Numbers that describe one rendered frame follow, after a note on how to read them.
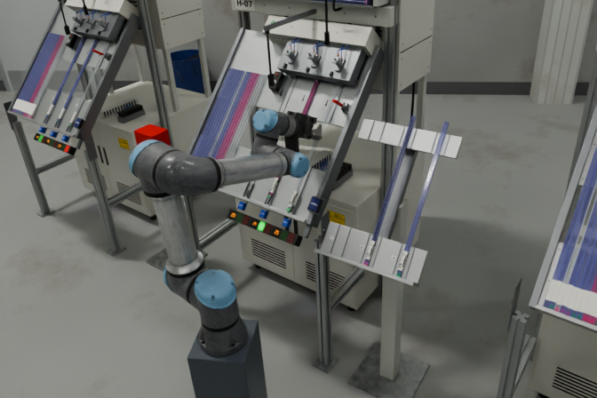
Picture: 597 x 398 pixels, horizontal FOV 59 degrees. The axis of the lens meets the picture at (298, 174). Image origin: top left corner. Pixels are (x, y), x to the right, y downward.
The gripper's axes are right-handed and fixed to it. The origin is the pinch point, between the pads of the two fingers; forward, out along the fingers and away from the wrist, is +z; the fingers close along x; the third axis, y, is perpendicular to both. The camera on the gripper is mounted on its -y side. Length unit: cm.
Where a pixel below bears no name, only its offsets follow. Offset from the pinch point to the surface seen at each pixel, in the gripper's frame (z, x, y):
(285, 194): -3.7, 5.3, -23.1
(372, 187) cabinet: 40.8, -7.8, -15.7
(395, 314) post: 19, -40, -56
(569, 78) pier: 322, -25, 92
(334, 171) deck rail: 1.0, -10.0, -10.0
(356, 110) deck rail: 6.1, -10.0, 13.3
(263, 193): -4.3, 15.0, -25.5
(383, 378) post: 35, -36, -88
